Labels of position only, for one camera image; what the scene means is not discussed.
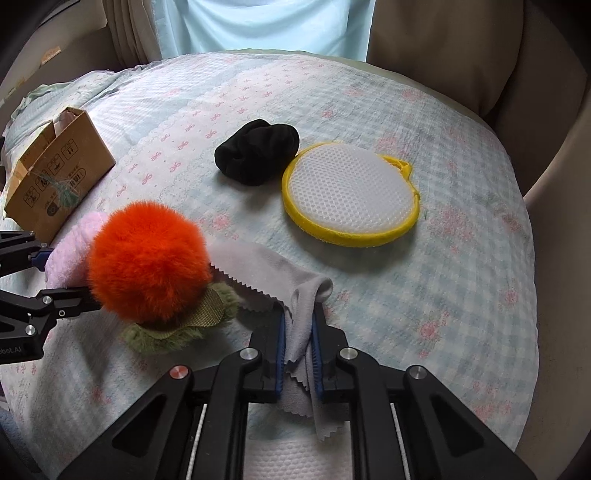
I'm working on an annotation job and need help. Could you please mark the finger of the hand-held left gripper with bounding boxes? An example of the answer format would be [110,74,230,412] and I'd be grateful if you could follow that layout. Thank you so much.
[0,230,53,278]
[0,285,103,339]

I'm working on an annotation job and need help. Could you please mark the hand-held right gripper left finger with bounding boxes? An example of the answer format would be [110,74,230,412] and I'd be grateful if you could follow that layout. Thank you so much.
[58,305,285,480]

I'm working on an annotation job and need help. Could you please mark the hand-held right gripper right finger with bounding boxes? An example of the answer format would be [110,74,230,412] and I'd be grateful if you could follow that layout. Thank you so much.
[311,307,537,480]

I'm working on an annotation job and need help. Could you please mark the grey microfibre cloth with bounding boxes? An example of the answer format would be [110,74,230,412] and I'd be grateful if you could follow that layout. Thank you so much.
[208,242,352,442]

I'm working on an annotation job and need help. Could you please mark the orange fluffy pompom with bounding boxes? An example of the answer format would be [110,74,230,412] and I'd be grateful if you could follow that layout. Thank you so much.
[86,200,214,325]

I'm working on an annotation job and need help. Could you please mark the pink fluffy cloth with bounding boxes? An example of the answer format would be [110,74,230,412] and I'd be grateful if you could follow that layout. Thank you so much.
[44,211,110,289]

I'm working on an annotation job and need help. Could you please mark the green fuzzy pad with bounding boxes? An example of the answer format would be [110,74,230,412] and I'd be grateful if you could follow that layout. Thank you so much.
[120,281,241,356]

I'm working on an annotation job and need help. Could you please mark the floral checked quilt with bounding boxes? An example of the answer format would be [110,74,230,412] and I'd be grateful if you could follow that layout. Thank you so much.
[0,50,542,464]

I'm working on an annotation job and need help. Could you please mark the cardboard box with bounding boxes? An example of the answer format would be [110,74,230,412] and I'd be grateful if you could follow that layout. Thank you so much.
[4,106,116,243]

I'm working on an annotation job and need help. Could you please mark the pale green sheet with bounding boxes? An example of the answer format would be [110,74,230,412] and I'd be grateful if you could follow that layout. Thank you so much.
[8,69,122,126]

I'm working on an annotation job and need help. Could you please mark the yellow round mesh sponge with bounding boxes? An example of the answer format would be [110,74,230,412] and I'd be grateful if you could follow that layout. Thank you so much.
[281,141,421,248]

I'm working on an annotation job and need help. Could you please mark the black rolled cloth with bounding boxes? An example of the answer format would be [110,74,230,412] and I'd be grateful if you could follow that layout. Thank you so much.
[214,119,300,187]

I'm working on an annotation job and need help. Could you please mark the beige curtain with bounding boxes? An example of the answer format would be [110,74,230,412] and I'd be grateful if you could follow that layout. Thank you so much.
[102,0,163,73]

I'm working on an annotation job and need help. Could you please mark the beige cushion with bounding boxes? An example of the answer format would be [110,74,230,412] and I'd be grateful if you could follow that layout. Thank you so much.
[366,0,526,117]

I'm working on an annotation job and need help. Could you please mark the light blue curtain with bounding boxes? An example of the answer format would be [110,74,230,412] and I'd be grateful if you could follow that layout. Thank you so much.
[157,0,378,64]

